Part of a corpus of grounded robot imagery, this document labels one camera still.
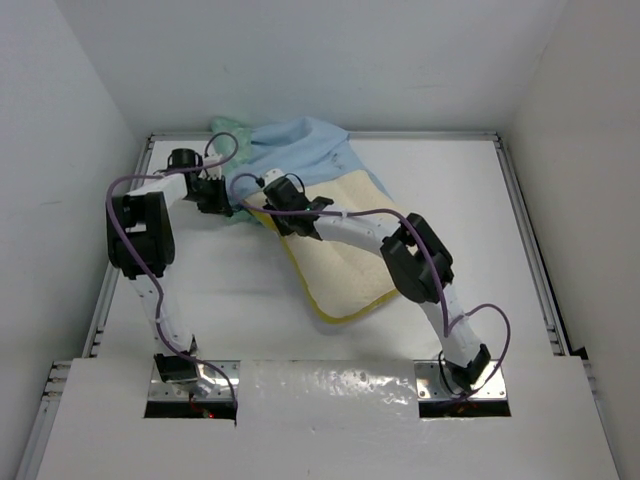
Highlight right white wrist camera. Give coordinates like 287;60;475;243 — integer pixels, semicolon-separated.
261;169;284;189

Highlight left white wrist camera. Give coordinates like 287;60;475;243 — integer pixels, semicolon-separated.
200;155;223;180

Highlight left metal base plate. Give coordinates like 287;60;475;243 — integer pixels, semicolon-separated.
147;361;240;403

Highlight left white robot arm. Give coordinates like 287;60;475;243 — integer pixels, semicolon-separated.
106;148;232;398

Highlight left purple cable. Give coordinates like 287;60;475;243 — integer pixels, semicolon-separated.
105;131;242;416

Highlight purple cable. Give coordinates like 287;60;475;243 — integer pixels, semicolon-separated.
229;172;512;404
105;131;242;416

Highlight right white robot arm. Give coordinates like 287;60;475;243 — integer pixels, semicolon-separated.
257;171;490;393

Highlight metal base plate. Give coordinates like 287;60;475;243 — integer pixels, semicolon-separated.
147;361;240;403
414;360;508;402

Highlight white front cover board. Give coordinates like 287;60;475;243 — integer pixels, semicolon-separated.
39;357;617;479

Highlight green and blue pillowcase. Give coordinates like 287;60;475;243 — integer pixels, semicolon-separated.
211;117;395;223

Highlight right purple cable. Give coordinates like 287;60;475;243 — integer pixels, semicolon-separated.
229;172;512;404

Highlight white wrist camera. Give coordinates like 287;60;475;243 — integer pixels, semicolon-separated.
261;169;284;189
200;155;223;180

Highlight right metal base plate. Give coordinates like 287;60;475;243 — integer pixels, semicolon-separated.
414;360;508;402

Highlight cream pillow with yellow edge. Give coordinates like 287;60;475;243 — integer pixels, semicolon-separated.
240;168;401;325

